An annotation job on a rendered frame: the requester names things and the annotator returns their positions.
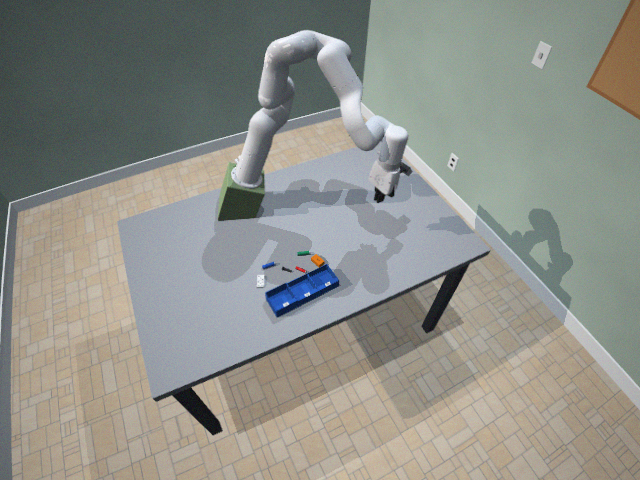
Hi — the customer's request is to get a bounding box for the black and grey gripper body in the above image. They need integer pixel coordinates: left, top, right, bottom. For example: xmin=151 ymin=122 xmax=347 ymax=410
xmin=369 ymin=158 xmax=400 ymax=195

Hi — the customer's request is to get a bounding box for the orange block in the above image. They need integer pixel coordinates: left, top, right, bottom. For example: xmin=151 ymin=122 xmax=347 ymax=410
xmin=311 ymin=254 xmax=324 ymax=267

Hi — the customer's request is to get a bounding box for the blue rack of bins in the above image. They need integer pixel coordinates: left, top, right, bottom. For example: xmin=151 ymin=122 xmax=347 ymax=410
xmin=265 ymin=264 xmax=339 ymax=318

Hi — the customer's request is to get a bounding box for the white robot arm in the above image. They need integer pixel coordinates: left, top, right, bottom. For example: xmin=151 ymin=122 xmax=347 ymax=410
xmin=231 ymin=30 xmax=413 ymax=189

